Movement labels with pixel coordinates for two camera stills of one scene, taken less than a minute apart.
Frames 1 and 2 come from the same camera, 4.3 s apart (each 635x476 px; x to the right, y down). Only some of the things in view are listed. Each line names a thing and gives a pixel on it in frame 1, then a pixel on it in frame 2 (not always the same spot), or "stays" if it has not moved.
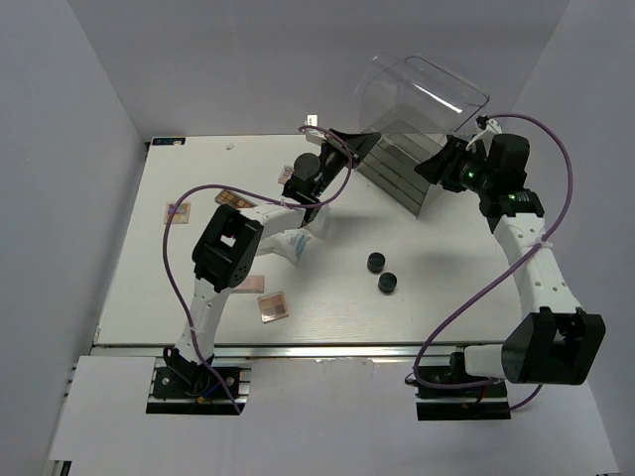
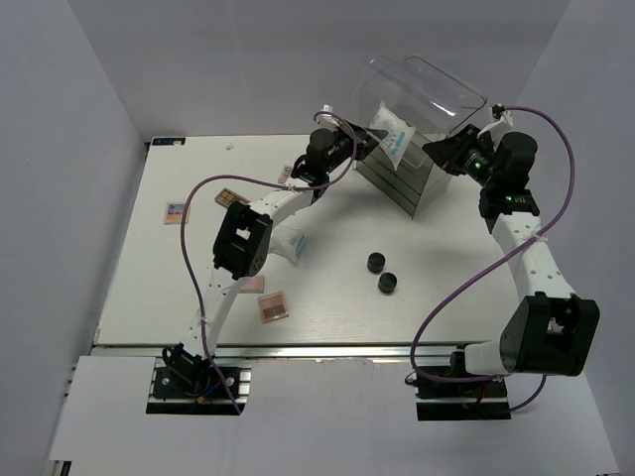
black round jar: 387,283 stays
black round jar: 375,262 stays
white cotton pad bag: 320,225 → 400,133
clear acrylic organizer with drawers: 414,106 stays
